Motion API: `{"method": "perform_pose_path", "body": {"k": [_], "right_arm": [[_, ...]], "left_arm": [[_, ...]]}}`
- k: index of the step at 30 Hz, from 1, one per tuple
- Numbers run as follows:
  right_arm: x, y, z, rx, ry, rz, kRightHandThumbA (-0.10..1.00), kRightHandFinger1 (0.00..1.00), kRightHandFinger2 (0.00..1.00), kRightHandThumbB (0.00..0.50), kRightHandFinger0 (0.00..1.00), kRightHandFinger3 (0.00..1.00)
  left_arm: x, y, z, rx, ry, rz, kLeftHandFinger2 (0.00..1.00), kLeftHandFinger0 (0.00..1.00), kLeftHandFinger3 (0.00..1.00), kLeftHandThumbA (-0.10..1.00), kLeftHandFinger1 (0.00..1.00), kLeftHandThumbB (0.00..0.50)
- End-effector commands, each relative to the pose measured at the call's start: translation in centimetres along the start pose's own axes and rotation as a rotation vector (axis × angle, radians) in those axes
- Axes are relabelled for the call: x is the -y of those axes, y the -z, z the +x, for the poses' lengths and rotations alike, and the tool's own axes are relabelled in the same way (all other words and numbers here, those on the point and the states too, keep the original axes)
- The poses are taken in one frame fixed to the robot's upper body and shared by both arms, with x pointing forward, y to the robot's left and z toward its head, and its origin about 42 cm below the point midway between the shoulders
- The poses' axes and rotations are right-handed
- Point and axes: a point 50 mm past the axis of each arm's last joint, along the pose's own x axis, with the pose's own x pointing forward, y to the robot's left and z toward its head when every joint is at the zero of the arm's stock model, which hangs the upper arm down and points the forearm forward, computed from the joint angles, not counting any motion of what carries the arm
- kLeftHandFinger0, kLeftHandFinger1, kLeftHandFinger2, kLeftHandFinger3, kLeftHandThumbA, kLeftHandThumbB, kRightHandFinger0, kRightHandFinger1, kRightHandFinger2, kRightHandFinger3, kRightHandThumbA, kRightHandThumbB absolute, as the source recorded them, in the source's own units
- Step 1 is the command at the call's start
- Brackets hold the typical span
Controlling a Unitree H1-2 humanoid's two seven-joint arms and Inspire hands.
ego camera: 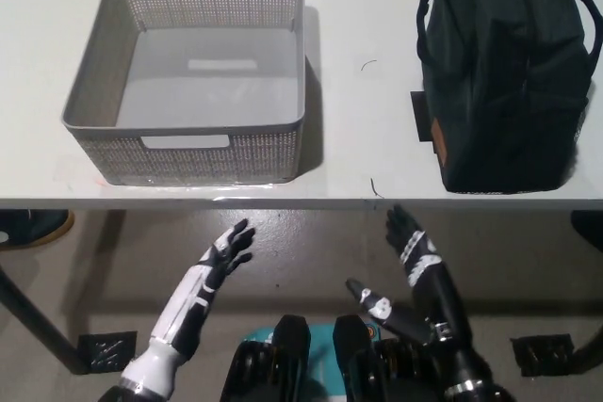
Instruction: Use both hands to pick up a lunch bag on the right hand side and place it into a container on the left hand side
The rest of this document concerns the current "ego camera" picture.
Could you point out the dark rounded floor object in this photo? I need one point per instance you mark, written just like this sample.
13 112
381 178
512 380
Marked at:
589 230

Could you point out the dark green lunch bag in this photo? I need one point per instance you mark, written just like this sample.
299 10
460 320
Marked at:
509 72

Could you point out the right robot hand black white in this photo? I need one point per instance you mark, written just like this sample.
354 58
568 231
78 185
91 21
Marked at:
433 279

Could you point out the grey perforated plastic basket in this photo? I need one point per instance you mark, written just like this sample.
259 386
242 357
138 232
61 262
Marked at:
198 157

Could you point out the black tape patch on table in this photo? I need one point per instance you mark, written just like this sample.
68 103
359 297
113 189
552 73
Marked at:
419 115

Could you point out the short dark thread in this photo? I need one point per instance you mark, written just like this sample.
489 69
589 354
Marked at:
373 188

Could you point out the dark metal table leg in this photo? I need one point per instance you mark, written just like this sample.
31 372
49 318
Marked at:
42 322

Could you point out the thin curved dark thread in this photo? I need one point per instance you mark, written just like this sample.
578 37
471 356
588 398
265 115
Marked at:
366 63

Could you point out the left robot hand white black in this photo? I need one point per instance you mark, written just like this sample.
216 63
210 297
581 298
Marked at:
209 270

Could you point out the black shoe tan sole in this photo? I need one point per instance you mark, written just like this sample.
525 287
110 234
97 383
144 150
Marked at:
33 230

